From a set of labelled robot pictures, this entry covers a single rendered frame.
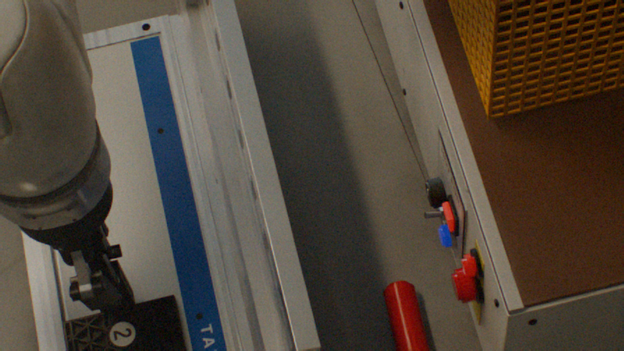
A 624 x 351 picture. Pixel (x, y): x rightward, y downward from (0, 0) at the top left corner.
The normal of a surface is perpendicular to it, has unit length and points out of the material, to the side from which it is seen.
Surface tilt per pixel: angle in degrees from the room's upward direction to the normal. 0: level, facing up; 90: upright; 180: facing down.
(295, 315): 11
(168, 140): 0
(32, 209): 90
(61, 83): 81
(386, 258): 0
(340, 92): 0
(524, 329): 90
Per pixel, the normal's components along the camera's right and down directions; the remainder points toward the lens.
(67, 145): 0.72, 0.61
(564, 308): 0.23, 0.86
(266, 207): 0.12, -0.50
